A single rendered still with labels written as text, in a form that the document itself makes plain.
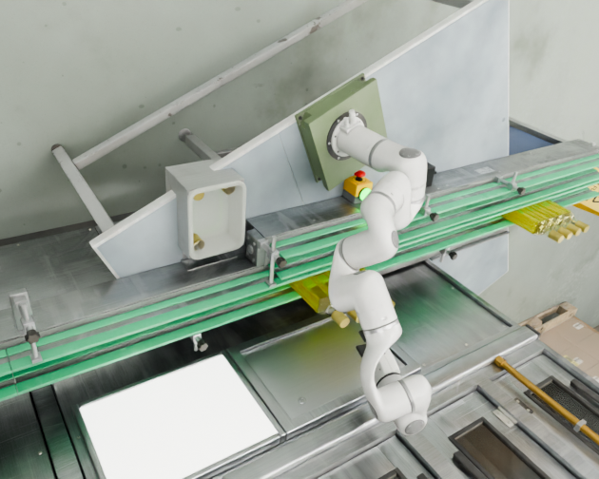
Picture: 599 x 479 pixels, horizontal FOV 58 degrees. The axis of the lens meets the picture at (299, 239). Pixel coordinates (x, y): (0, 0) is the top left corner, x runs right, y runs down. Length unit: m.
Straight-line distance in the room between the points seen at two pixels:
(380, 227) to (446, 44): 0.89
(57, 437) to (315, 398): 0.65
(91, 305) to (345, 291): 0.68
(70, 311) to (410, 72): 1.25
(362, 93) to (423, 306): 0.77
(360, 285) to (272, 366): 0.48
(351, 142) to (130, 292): 0.75
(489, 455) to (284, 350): 0.62
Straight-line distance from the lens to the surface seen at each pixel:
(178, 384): 1.55
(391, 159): 1.49
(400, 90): 1.88
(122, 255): 1.59
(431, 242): 2.08
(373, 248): 1.26
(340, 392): 1.55
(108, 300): 1.54
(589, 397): 1.88
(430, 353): 1.79
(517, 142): 2.76
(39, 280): 2.03
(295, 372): 1.59
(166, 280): 1.59
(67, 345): 1.46
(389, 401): 1.26
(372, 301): 1.22
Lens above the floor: 2.03
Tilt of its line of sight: 43 degrees down
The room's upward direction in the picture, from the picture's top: 132 degrees clockwise
